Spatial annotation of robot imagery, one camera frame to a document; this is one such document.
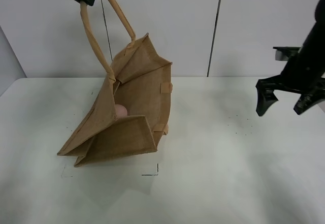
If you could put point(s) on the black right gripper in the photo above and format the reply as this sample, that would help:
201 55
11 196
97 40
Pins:
302 74

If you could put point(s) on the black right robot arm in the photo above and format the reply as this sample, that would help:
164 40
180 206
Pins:
316 35

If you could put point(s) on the pink peach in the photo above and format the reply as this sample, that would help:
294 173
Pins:
121 111

